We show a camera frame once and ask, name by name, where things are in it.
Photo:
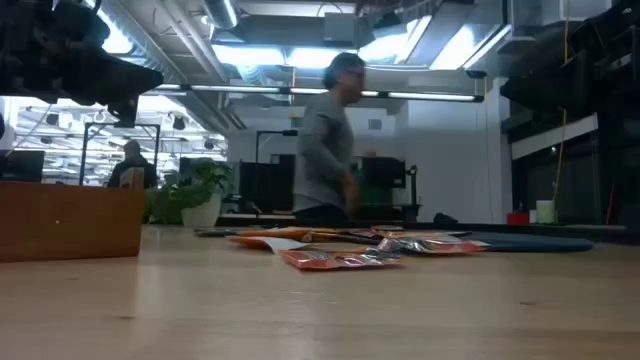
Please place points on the dark blue tea packet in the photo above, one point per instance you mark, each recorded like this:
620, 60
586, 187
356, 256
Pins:
220, 232

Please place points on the long ceiling light bar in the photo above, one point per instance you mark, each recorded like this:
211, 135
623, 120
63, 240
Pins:
240, 89

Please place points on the red cup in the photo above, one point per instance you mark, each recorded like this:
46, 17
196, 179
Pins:
517, 218

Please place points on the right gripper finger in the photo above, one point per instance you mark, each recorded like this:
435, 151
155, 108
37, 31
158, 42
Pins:
545, 92

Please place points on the wooden compartment tray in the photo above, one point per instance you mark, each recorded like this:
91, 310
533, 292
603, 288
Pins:
70, 220

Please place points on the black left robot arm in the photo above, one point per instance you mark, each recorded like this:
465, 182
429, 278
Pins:
45, 25

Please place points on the pale green cup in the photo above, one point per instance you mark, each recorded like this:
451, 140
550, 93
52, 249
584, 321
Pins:
545, 211

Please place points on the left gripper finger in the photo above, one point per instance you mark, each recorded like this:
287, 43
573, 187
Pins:
130, 80

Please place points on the black computer mouse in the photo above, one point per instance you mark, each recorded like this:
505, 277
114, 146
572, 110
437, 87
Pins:
445, 218

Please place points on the dark blue round placemat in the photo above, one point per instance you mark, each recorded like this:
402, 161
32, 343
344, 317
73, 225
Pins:
525, 243

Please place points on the black cabinet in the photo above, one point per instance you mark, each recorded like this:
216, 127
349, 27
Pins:
265, 185

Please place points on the green potted plant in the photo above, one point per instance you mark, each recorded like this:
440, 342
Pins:
200, 195

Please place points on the black monitor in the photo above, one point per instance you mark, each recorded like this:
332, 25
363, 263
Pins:
382, 172
22, 166

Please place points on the person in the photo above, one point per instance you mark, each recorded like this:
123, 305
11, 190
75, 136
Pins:
325, 160
132, 170

